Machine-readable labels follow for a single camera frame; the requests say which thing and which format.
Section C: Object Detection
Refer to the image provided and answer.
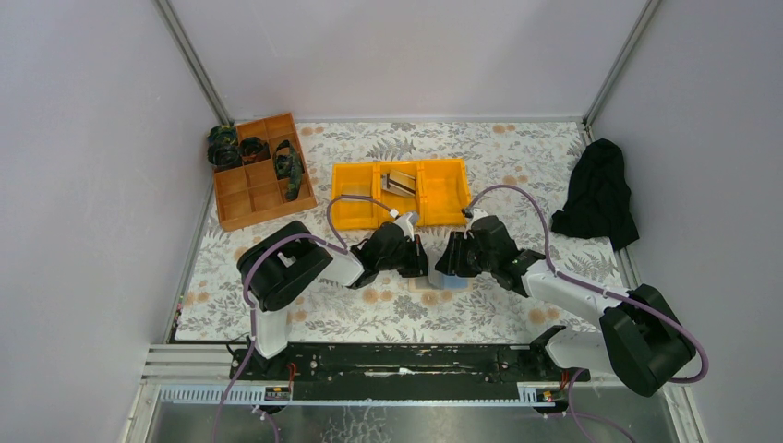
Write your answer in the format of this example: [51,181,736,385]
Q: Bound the black cloth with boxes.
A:
[551,138,640,251]

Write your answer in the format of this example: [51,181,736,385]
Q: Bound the aluminium frame rails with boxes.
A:
[122,343,707,442]

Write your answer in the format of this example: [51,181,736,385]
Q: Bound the orange compartment tray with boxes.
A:
[213,113,317,232]

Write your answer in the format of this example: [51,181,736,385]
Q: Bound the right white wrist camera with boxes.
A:
[461,207,489,227]

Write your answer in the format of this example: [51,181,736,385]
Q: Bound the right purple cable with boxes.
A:
[462,183,711,443]

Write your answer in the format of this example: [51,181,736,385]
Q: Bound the yellow three-compartment bin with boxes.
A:
[331,159,472,230]

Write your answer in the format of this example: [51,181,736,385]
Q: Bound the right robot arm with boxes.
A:
[435,215,697,397]

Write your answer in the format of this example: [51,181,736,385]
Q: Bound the camo belt in tray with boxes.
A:
[272,139,304,201]

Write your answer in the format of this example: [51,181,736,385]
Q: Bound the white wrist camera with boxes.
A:
[461,207,489,227]
[390,210,419,240]

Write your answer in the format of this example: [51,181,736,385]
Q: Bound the rolled camo belt outside tray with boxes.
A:
[207,124,242,172]

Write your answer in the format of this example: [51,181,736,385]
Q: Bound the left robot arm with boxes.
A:
[236,214,428,359]

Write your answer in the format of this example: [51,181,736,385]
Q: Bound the card in middle bin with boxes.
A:
[380,170,416,198]

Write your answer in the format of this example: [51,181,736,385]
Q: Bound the rolled belt in tray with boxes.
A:
[238,137,271,165]

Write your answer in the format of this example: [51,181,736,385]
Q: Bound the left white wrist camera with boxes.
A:
[390,210,419,240]

